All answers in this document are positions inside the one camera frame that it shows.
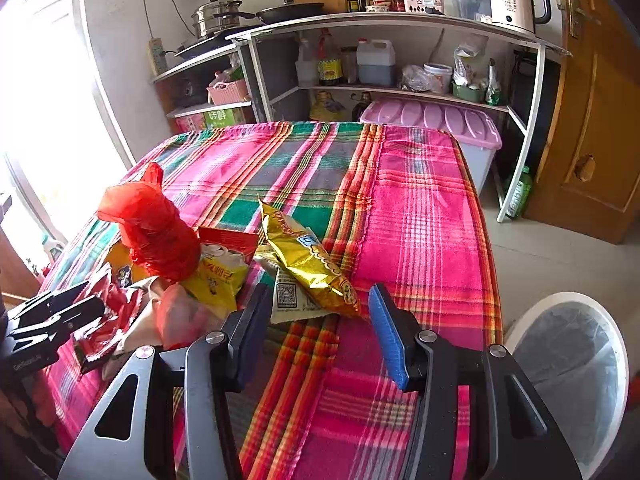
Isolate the steel steamer pot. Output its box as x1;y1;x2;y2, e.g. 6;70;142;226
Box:
191;0;242;39

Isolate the wooden door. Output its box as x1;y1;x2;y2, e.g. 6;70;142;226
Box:
525;0;639;244

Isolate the white metal shelf rack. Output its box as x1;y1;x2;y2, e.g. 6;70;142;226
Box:
226;11;572;224

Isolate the gold snack wrapper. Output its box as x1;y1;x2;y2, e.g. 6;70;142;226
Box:
259;200;361;318

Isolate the pink lid storage box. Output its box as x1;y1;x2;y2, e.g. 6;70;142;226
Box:
359;97;504;196

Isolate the receipt wrapper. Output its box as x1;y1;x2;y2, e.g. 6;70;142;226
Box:
254;245;330;324

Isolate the white round trash bin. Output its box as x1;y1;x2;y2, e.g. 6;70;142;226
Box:
506;292;629;479

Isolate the yellow label sauce bottle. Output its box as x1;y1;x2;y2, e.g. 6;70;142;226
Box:
318;28;343;86

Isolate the white oil jug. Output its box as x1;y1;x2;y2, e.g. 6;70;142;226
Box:
356;38;396;87

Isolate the pink utensil holder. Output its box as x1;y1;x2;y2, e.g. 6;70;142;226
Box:
404;0;445;14

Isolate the clear water filter pitcher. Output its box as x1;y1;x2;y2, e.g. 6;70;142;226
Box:
451;0;491;23

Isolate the pink plastic basket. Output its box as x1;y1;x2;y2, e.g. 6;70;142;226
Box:
207;70;250;105

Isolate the green detergent bottle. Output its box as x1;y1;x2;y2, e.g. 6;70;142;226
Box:
506;166;533;219

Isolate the yellow red noodle packet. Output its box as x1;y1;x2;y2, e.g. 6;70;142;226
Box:
181;226;259;320

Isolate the red plastic bag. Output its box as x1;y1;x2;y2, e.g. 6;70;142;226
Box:
96;162;201;282

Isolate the translucent trash bag liner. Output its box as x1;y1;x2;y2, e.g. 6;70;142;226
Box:
514;302;617;469

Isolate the plaid pink tablecloth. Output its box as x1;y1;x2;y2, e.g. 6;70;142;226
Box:
37;120;504;480

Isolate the black frying pan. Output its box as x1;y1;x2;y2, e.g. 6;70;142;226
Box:
215;0;324;25

